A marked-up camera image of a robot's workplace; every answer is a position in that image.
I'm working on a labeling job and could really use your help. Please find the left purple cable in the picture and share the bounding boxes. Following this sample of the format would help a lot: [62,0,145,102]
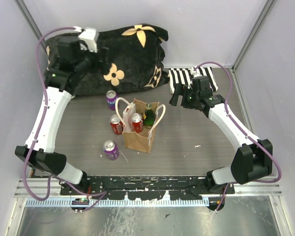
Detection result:
[22,26,108,212]

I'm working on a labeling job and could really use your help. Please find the aluminium frame post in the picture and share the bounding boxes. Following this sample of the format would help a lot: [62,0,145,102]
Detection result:
[14,0,43,40]
[231,0,277,71]

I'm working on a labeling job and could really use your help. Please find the purple soda can front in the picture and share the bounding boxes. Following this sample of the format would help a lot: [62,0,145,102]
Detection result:
[103,140,119,160]

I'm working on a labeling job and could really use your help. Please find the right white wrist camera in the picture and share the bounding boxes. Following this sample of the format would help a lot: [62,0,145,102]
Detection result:
[190,66,202,77]

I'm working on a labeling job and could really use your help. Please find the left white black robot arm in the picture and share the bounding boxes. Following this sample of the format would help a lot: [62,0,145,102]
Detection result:
[15,39,111,195]

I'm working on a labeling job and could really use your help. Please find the purple Fanta can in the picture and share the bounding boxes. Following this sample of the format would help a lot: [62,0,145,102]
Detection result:
[105,90,118,111]

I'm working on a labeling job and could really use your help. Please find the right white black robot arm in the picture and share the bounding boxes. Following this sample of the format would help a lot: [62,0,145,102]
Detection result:
[169,77,273,194]

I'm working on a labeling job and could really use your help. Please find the black floral plush blanket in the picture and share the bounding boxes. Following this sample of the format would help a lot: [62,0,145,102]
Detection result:
[45,24,169,96]

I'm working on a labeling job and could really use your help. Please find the slotted cable duct rail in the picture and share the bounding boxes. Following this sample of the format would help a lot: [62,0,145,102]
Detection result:
[25,197,209,207]

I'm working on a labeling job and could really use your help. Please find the right aluminium frame post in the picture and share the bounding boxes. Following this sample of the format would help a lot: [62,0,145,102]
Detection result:
[231,0,277,71]

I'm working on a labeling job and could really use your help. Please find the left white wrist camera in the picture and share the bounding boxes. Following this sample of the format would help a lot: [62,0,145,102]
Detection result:
[74,26,99,53]

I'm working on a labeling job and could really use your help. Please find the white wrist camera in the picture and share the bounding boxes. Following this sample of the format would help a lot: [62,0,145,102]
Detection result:
[190,66,202,77]
[74,26,99,53]

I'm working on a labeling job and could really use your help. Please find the black white striped cloth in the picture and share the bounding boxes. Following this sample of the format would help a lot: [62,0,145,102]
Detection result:
[169,67,218,94]

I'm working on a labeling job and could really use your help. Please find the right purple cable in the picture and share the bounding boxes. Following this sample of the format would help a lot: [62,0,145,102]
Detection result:
[191,61,283,212]

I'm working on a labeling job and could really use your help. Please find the red cola can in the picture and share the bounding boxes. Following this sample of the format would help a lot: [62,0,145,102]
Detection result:
[110,115,123,135]
[131,113,144,133]

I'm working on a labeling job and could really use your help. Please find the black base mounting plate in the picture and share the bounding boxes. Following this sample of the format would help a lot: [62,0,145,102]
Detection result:
[60,175,236,201]

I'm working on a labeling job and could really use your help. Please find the brown canvas tote bag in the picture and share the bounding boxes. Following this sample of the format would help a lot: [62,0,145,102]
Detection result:
[115,97,166,153]

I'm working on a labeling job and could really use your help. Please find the left aluminium frame post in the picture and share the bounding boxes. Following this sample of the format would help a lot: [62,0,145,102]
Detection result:
[14,0,43,40]

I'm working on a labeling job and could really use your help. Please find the purple cable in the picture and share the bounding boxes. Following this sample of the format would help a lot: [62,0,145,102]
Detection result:
[22,26,108,212]
[191,61,283,212]

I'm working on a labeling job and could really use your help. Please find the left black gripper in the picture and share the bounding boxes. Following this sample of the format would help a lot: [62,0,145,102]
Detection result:
[77,44,114,76]

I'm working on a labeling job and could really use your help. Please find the green glass bottle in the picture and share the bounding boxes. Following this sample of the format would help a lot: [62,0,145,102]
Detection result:
[143,103,156,128]

